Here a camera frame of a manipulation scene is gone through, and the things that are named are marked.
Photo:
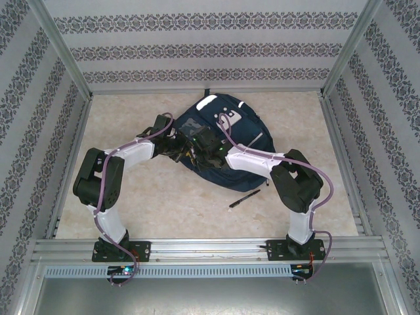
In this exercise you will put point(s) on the aluminium mounting rail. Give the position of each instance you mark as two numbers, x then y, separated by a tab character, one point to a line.
210	249

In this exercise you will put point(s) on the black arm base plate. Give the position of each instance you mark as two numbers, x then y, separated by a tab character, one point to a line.
144	251
275	251

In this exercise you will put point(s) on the aluminium frame post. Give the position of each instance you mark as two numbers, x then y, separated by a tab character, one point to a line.
349	49
61	49

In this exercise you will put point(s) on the navy blue backpack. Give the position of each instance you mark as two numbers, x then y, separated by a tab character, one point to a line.
243	170

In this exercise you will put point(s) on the grey metal shelf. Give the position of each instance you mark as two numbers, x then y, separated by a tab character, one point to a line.
210	298

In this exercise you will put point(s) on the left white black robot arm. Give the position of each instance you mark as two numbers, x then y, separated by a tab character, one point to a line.
113	226

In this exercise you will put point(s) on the small circuit board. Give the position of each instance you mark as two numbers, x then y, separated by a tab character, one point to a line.
302	270
126	270

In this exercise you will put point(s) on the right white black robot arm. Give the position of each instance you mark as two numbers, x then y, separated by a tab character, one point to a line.
300	226

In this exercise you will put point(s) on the all black marker pen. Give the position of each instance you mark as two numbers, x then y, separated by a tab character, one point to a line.
244	198

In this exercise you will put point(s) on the aluminium side rail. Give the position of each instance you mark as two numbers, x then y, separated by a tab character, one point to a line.
70	131
334	131

